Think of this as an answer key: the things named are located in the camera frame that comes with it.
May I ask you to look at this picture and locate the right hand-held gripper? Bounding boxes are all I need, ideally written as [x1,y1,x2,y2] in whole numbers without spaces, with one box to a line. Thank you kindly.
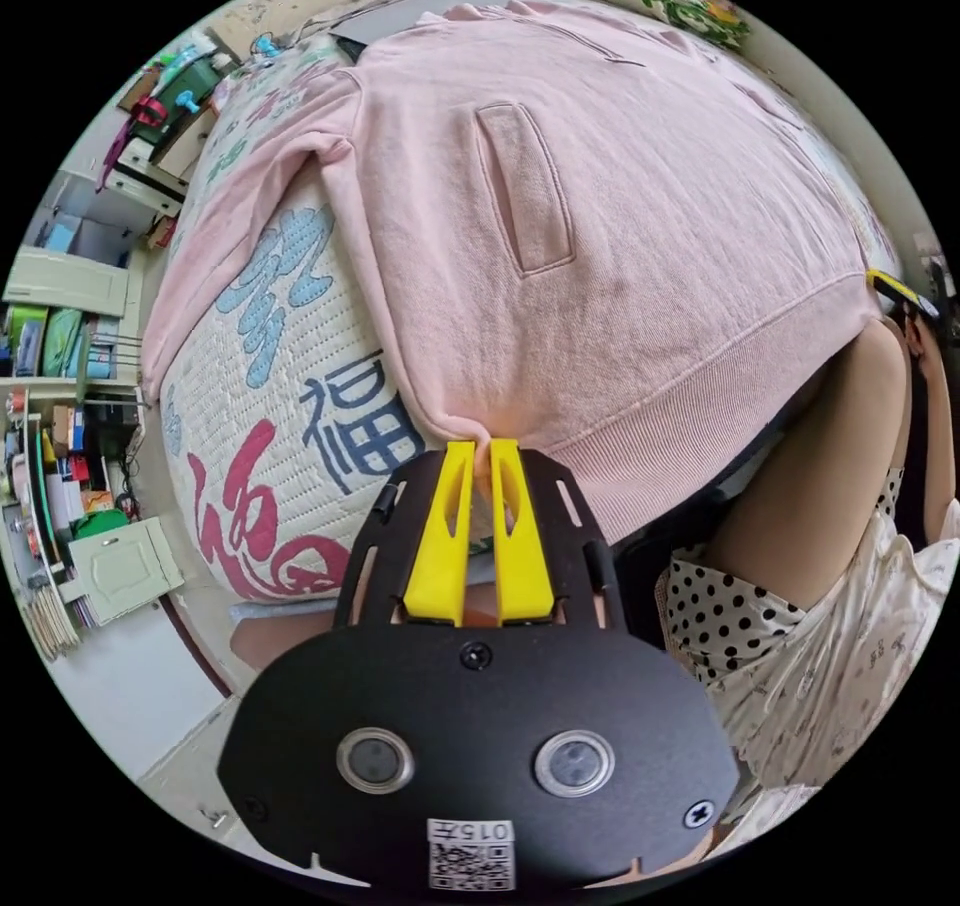
[864,234,950,356]

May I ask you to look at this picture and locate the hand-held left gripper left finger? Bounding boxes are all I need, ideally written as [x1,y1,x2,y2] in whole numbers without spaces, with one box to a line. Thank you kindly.
[403,440,479,628]

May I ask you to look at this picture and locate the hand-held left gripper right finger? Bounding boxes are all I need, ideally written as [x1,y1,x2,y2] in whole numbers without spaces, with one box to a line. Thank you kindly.
[488,437,558,628]

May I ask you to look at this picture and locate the pink long sleeve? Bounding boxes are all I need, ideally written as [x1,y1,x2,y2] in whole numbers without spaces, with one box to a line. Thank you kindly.
[140,0,888,547]

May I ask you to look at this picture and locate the person's right forearm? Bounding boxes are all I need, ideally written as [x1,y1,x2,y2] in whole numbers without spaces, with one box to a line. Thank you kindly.
[916,354,960,547]

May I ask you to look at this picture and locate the person's body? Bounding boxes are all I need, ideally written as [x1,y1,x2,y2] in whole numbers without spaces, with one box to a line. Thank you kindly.
[650,317,960,851]

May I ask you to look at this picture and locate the pale green open cupboard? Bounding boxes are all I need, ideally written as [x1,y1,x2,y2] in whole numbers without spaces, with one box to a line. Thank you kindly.
[0,169,189,664]

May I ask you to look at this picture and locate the white drawer cabinet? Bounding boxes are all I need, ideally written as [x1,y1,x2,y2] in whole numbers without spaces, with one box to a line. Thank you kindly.
[95,26,235,219]

